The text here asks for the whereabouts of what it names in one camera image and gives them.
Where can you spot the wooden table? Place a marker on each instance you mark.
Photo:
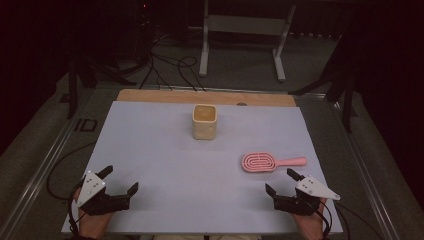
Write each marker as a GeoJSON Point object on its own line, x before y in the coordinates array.
{"type": "Point", "coordinates": [200, 97]}

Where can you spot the beige square cup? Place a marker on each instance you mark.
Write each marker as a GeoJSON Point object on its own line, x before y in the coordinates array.
{"type": "Point", "coordinates": [204, 128]}

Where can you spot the aluminium floor rail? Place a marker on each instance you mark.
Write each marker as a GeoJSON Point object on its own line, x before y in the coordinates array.
{"type": "Point", "coordinates": [43, 166]}
{"type": "Point", "coordinates": [366, 180]}

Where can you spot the person's left hand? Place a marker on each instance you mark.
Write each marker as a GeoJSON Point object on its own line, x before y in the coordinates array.
{"type": "Point", "coordinates": [93, 225]}

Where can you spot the white metal stand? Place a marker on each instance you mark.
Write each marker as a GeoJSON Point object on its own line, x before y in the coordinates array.
{"type": "Point", "coordinates": [245, 25]}

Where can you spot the person's right hand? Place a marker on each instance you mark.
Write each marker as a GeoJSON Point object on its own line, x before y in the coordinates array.
{"type": "Point", "coordinates": [311, 226]}

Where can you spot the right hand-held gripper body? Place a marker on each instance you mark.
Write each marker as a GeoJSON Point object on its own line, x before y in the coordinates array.
{"type": "Point", "coordinates": [316, 190]}

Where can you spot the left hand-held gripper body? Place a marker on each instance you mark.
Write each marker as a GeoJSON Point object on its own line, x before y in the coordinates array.
{"type": "Point", "coordinates": [91, 186]}

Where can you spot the black tripod stand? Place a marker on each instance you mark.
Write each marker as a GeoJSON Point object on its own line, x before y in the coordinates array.
{"type": "Point", "coordinates": [340, 83]}
{"type": "Point", "coordinates": [83, 73]}

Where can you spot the pink hairbrush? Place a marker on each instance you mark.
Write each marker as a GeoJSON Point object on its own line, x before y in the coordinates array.
{"type": "Point", "coordinates": [260, 162]}

